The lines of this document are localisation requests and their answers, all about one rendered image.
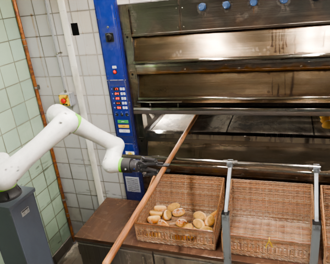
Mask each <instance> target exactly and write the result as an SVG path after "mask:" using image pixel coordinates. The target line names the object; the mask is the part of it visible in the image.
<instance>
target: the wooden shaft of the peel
mask: <svg viewBox="0 0 330 264"><path fill-rule="evenodd" d="M198 116H199V115H194V117H193V118H192V120H191V121H190V123H189V125H188V126H187V128H186V130H185V131H184V133H183V134H182V136H181V138H180V139H179V141H178V142H177V144H176V146H175V147H174V149H173V150H172V152H171V153H170V155H169V156H168V158H167V160H166V161H165V163H171V161H172V159H173V158H174V156H175V154H176V153H177V151H178V150H179V148H180V146H181V144H182V143H183V141H184V139H185V138H186V136H187V134H188V133H189V131H190V129H191V128H192V126H193V124H194V122H195V121H196V119H197V117H198ZM167 168H168V167H162V168H161V169H160V171H159V173H158V174H157V176H156V177H155V179H154V181H153V182H152V184H151V186H150V187H149V189H148V190H147V192H146V194H145V195H144V197H143V198H142V200H141V201H140V203H139V205H138V206H137V208H136V209H135V211H134V213H133V214H132V216H131V218H130V219H129V221H128V222H127V224H126V225H125V227H124V229H123V230H122V232H121V233H120V235H119V237H118V238H117V240H116V241H115V243H114V244H113V246H112V248H111V249H110V251H109V253H108V254H107V256H106V257H105V259H104V261H103V262H102V264H111V262H112V260H113V259H114V257H115V255H116V254H117V252H118V250H119V249H120V247H121V245H122V243H123V242H124V240H125V238H126V237H127V235H128V233H129V232H130V230H131V228H132V227H133V225H134V223H135V221H136V220H137V218H138V216H139V215H140V213H141V211H142V210H143V208H144V207H145V205H146V203H147V202H148V200H149V198H150V197H151V195H152V193H153V191H154V190H155V188H156V186H157V185H158V183H159V181H160V180H161V178H162V176H163V175H164V173H165V171H166V170H167Z"/></svg>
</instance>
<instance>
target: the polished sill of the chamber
mask: <svg viewBox="0 0 330 264"><path fill-rule="evenodd" d="M183 133H184V131H176V130H147V131H146V132H145V137H148V138H176V139H180V138H181V136H182V134H183ZM185 139H205V140H233V141H261V142H290V143H305V144H330V135H303V134H266V133H231V132H212V131H189V133H188V134H187V136H186V138H185Z"/></svg>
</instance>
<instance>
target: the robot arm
mask: <svg viewBox="0 0 330 264"><path fill-rule="evenodd" d="M47 120H48V121H49V122H50V123H49V124H48V125H47V126H46V127H45V128H44V129H43V130H42V131H41V132H40V133H39V134H38V135H37V136H36V137H35V138H33V139H32V140H31V141H30V142H29V143H28V144H26V145H25V146H24V147H22V148H21V149H20V150H19V151H17V152H16V153H15V154H13V155H12V156H11V157H10V156H9V154H7V153H5V152H0V203H5V202H9V201H12V200H14V199H16V198H18V197H19V196H20V195H21V194H22V189H21V187H19V186H18V184H17V182H18V181H19V179H20V178H21V177H22V176H23V175H24V174H25V173H26V172H27V171H28V170H29V169H30V168H31V167H32V166H33V165H34V164H35V163H36V162H37V161H38V160H39V159H40V158H41V157H42V156H43V155H44V154H46V153H47V152H48V151H49V150H50V149H51V148H53V147H54V146H55V145H56V144H58V143H59V142H60V141H62V140H63V139H64V138H65V137H67V136H68V135H70V134H75V135H77V136H80V137H83V138H85V139H88V140H90V141H92V142H94V143H96V144H98V145H100V146H101V147H104V148H105V149H106V154H105V157H104V160H103V163H102V167H103V169H104V170H105V171H106V172H107V173H116V172H121V173H132V172H140V173H142V174H143V177H145V176H157V174H158V173H159V171H160V169H161V168H159V169H153V168H149V167H147V166H154V165H157V166H158V167H169V165H170V164H169V163H163V162H158V160H157V159H155V158H148V157H144V156H142V157H141V158H140V160H134V159H133V158H122V154H123V150H124V148H125V144H124V141H123V140H122V139H121V138H119V137H116V136H114V135H111V134H109V133H107V132H105V131H103V130H101V129H100V128H98V127H96V126H95V125H93V124H91V123H90V122H88V121H87V120H86V119H84V118H83V117H82V116H80V115H78V114H77V113H75V112H74V111H72V110H70V109H68V108H67V107H65V106H63V105H61V104H54V105H52V106H50V107H49V108H48V110H47ZM144 161H150V162H144ZM145 171H149V172H145Z"/></svg>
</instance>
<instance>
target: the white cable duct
mask: <svg viewBox="0 0 330 264"><path fill-rule="evenodd" d="M57 2H58V8H59V13H60V17H61V22H62V28H63V32H64V37H65V42H66V46H67V51H68V56H69V61H70V66H71V71H72V76H73V80H74V86H75V91H76V96H77V99H78V104H79V109H80V114H81V116H82V117H83V118H84V119H86V120H87V121H88V118H87V113H86V108H85V102H84V97H83V92H82V87H81V82H80V77H79V72H78V66H77V63H76V58H75V53H74V47H73V42H72V37H71V32H70V27H69V22H68V17H67V11H66V7H65V2H64V0H57ZM86 144H87V149H88V152H89V158H90V163H91V167H92V172H93V178H94V182H95V187H96V192H97V197H98V202H99V206H100V205H101V204H102V203H103V201H104V198H103V192H102V187H101V182H100V177H99V173H98V168H97V163H96V158H95V153H94V148H93V143H92V141H90V140H88V139H86Z"/></svg>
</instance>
